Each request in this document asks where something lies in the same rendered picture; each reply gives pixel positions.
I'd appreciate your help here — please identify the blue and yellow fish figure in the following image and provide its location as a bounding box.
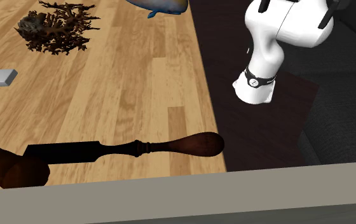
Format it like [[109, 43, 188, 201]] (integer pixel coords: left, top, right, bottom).
[[124, 0, 190, 19]]

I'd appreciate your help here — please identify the dark brown wooden mallet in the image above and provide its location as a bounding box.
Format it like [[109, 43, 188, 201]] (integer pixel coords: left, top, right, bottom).
[[0, 131, 226, 190]]

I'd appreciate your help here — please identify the brown branching coral ornament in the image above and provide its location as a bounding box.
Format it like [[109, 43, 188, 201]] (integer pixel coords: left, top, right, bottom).
[[13, 0, 101, 56]]

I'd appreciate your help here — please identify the dark grey sofa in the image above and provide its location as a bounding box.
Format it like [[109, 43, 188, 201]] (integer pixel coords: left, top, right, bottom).
[[279, 0, 356, 166]]

